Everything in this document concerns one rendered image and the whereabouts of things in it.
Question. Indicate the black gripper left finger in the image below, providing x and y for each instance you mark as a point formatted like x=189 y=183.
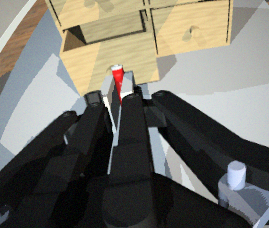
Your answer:
x=49 y=204

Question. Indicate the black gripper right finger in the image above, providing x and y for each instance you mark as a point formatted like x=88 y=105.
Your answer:
x=234 y=170

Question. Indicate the small wooden chest of drawers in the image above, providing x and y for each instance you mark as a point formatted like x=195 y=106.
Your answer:
x=146 y=8

